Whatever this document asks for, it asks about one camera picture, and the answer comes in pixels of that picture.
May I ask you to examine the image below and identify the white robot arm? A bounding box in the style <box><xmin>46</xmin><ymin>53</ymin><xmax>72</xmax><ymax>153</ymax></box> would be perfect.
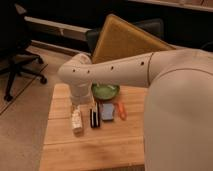
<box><xmin>58</xmin><ymin>49</ymin><xmax>213</xmax><ymax>171</ymax></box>

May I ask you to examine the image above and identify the green bowl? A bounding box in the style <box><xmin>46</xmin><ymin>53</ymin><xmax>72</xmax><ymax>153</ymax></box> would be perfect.
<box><xmin>91</xmin><ymin>84</ymin><xmax>120</xmax><ymax>100</ymax></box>

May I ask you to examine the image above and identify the blue sponge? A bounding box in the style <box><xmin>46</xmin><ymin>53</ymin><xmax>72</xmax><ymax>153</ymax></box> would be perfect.
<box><xmin>101</xmin><ymin>103</ymin><xmax>115</xmax><ymax>121</ymax></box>

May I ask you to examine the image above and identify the orange carrot toy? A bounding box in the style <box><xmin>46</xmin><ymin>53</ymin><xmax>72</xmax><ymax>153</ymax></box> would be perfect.
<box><xmin>115</xmin><ymin>102</ymin><xmax>127</xmax><ymax>120</ymax></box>

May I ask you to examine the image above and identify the black white striped block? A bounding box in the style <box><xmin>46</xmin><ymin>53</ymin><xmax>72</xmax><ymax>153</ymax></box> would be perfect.
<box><xmin>90</xmin><ymin>103</ymin><xmax>100</xmax><ymax>128</ymax></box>

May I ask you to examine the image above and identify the white plastic bottle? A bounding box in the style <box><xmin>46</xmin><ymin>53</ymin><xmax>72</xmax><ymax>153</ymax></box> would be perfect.
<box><xmin>71</xmin><ymin>107</ymin><xmax>83</xmax><ymax>133</ymax></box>

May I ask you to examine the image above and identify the black office chair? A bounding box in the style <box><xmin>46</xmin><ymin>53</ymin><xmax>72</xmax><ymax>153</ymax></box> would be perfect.
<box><xmin>0</xmin><ymin>0</ymin><xmax>47</xmax><ymax>102</ymax></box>

